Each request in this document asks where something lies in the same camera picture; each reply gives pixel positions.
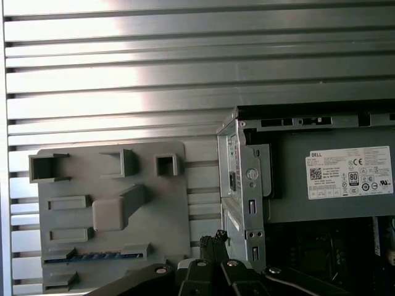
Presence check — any green motherboard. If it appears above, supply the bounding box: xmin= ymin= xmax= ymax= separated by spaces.
xmin=265 ymin=215 xmax=395 ymax=278

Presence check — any grey parts rack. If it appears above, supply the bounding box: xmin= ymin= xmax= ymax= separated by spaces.
xmin=28 ymin=141 xmax=193 ymax=294

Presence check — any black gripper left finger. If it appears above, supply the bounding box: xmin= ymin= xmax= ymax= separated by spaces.
xmin=92 ymin=236 xmax=217 ymax=296

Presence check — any CPU socket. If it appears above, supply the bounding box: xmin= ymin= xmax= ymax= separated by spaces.
xmin=295 ymin=236 xmax=338 ymax=276

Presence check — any blue-green RAM stick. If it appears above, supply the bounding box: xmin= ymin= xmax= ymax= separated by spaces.
xmin=373 ymin=215 xmax=382 ymax=257
xmin=43 ymin=250 xmax=148 ymax=265

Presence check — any black PC case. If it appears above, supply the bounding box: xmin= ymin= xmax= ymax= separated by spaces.
xmin=215 ymin=104 xmax=395 ymax=296

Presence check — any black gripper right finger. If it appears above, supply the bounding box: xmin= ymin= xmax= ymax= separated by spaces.
xmin=215 ymin=229 xmax=342 ymax=296

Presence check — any grey power supply unit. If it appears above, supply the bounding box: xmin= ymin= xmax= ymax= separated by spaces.
xmin=264 ymin=131 xmax=395 ymax=225

